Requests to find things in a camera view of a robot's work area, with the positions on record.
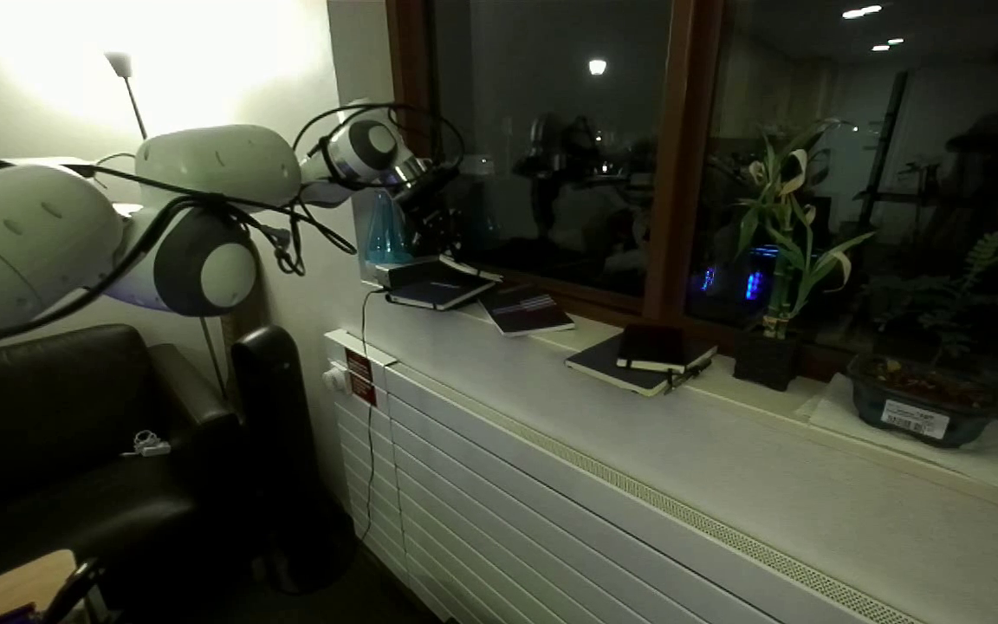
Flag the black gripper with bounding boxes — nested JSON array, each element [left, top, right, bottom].
[[399, 159, 473, 263]]

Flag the thin black book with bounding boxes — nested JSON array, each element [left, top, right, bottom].
[[478, 283, 578, 344]]

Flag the black book with cover print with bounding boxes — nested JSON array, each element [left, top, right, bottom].
[[380, 254, 505, 314]]

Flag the red warning label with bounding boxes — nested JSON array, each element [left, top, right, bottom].
[[340, 345, 380, 408]]

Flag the stack of black books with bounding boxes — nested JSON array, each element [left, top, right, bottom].
[[564, 326, 721, 403]]

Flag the white slatted radiator cover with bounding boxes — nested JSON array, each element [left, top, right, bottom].
[[323, 326, 913, 624]]

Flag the thin floor lamp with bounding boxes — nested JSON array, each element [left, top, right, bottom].
[[104, 49, 156, 141]]

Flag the potted bamboo plant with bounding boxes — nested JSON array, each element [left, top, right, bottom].
[[733, 118, 879, 394]]

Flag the small white object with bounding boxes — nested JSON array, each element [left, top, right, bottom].
[[121, 427, 177, 463]]

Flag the black leather armchair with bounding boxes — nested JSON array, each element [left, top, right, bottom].
[[0, 323, 338, 624]]

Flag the bonsai plant in labelled pot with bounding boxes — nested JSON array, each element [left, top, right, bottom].
[[845, 226, 998, 455]]

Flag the light wooden table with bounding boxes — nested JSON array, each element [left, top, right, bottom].
[[0, 548, 82, 624]]

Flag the rectangular planter pot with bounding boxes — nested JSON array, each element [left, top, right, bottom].
[[795, 368, 998, 501]]

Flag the black power cable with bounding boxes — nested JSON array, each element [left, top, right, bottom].
[[350, 283, 396, 548]]

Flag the brown wooden window post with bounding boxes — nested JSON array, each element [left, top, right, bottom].
[[639, 0, 733, 335]]

